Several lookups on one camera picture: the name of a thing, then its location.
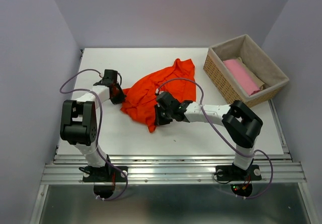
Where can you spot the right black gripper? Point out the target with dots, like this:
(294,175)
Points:
(159,121)

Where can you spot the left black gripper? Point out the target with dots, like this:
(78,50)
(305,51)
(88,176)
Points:
(121,98)

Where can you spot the wicker basket with liner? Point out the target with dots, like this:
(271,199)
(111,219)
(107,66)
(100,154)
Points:
(255,59)

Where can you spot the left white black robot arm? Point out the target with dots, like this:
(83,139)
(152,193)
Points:
(80,126)

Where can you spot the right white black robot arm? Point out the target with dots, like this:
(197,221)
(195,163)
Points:
(241,123)

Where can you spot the pink rolled t shirt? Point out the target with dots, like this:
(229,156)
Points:
(242,76)

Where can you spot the beige rolled t shirt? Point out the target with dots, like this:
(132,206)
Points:
(260,84)

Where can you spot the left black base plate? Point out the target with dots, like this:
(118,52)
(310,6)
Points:
(105,174)

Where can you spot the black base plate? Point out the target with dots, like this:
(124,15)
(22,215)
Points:
(105,174)
(226,173)

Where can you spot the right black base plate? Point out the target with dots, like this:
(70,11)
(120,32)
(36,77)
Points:
(226,173)

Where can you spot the aluminium mounting rail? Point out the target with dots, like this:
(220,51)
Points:
(148,170)

